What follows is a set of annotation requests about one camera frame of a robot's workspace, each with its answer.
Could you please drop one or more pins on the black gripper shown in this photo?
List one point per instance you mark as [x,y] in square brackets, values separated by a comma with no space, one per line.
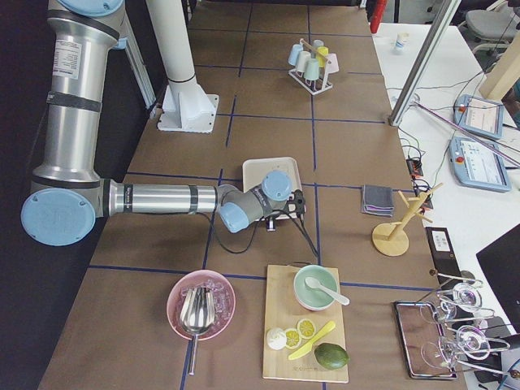
[289,208]

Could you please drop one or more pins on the beige rabbit tray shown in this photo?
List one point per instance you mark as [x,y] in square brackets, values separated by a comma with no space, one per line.
[255,170]

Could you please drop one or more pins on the green cup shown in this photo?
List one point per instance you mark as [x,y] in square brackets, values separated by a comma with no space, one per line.
[311,72]

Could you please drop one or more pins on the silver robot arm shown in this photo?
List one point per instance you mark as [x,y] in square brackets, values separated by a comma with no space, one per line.
[67,194]

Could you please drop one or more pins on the pink cup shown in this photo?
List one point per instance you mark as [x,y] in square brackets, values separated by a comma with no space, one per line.
[331,65]

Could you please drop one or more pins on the cream white cup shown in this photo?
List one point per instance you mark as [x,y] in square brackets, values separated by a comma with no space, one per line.
[302,59]

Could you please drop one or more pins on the light blue cup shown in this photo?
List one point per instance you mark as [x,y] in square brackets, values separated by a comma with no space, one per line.
[294,53]

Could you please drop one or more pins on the yellow cup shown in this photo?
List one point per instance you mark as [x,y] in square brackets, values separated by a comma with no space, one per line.
[321,56]

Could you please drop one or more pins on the white spoon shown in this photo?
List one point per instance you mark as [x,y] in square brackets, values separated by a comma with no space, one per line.
[314,283]

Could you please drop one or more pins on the green bowl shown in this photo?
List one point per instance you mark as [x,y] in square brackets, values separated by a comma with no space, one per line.
[314,298]

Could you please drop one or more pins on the pink ice bowl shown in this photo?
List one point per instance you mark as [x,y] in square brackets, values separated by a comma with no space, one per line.
[217,294]

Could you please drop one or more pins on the metal ice scoop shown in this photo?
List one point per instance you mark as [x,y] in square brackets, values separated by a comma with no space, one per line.
[196,317]

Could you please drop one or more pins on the grey folded cloth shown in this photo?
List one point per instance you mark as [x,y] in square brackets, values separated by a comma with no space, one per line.
[377,200]

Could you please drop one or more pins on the lemon slice large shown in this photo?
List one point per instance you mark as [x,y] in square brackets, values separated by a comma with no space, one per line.
[306,328]

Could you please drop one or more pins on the wooden cutting board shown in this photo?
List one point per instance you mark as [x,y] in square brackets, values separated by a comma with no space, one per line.
[297,320]

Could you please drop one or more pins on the lemon slice small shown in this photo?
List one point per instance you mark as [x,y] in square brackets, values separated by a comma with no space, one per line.
[292,337]

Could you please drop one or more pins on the wooden mug tree stand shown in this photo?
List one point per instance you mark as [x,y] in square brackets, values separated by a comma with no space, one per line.
[390,238]

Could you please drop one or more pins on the yellow plastic knife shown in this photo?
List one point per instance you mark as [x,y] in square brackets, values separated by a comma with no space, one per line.
[307,346]

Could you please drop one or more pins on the green avocado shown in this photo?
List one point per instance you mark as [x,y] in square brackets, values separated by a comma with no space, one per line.
[331,356]

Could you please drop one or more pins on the small electronics board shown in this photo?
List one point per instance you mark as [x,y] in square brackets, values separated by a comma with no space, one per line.
[415,167]

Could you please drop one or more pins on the black box with label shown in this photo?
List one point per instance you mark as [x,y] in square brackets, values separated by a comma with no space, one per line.
[442,252]

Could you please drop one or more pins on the upper wine glass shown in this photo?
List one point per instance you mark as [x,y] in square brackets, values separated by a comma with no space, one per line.
[457,304]

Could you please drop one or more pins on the wine glass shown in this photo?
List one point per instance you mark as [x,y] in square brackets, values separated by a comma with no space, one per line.
[446,352]
[457,304]

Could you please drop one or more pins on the lower teach pendant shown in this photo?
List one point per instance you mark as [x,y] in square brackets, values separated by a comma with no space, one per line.
[476,166]

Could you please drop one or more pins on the teach pendant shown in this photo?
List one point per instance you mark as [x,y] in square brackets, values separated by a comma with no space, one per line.
[479,116]
[476,166]

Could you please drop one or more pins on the lower wine glass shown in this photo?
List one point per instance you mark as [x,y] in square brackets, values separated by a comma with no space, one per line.
[446,352]

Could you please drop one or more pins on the black laptop monitor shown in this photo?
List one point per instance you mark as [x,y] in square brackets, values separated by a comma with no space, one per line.
[499,262]

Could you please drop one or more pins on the upper teach pendant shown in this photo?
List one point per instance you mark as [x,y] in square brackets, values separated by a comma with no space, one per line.
[479,116]

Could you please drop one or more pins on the red fire extinguisher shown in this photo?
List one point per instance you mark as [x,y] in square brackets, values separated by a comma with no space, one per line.
[377,15]

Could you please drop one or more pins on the grey office chair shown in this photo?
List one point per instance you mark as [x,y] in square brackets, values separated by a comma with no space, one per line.
[492,28]

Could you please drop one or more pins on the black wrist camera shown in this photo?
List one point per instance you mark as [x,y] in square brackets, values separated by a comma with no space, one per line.
[296,204]

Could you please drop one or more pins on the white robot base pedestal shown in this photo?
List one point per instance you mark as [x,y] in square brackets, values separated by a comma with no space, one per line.
[186,107]

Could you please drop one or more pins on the white wire cup rack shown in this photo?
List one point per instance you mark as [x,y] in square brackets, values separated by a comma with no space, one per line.
[322,84]

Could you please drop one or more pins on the aluminium frame post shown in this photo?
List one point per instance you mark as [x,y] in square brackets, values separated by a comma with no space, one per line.
[432,40]

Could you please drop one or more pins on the wire glass rack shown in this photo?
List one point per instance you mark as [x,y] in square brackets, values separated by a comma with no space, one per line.
[497,345]

